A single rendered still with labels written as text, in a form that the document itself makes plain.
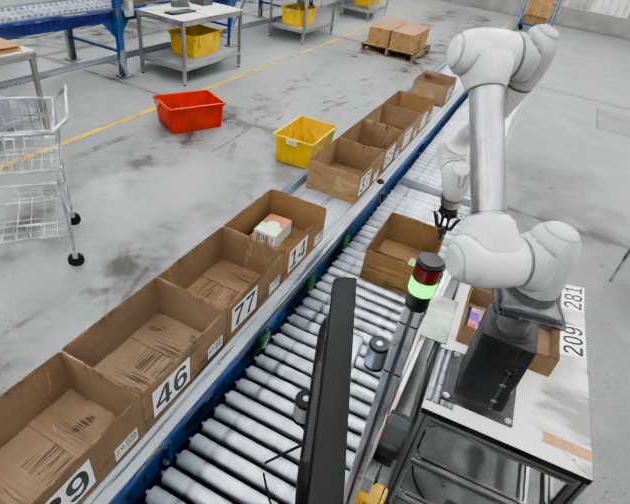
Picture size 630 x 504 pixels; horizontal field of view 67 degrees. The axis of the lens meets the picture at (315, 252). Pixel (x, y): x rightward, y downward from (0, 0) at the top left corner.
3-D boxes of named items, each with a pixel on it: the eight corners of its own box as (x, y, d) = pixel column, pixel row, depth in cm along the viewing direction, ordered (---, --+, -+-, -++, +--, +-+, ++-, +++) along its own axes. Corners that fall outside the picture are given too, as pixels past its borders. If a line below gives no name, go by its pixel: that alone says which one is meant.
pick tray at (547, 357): (549, 378, 189) (560, 361, 184) (454, 341, 199) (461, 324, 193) (551, 332, 211) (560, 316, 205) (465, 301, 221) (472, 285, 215)
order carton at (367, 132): (378, 177, 283) (385, 151, 273) (334, 162, 291) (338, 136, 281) (399, 155, 312) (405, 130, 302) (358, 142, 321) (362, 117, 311)
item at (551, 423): (589, 486, 157) (594, 481, 156) (419, 412, 172) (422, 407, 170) (581, 306, 234) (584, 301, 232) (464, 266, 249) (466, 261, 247)
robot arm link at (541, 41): (526, 70, 157) (489, 67, 154) (558, 17, 143) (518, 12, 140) (541, 95, 150) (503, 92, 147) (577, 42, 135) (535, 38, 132)
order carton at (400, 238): (418, 301, 217) (428, 272, 207) (358, 277, 225) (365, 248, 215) (437, 257, 247) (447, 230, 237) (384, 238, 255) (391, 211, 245)
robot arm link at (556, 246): (571, 301, 146) (606, 244, 133) (518, 303, 142) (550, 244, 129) (542, 268, 159) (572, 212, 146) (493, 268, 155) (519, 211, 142)
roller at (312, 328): (400, 378, 186) (403, 369, 183) (284, 325, 201) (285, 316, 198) (403, 369, 190) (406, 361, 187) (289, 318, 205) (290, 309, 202)
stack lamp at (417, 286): (430, 302, 87) (439, 277, 84) (404, 291, 89) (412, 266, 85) (437, 287, 91) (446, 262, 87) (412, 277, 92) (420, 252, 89)
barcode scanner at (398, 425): (407, 434, 133) (415, 416, 126) (393, 472, 125) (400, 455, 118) (385, 423, 135) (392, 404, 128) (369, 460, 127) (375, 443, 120)
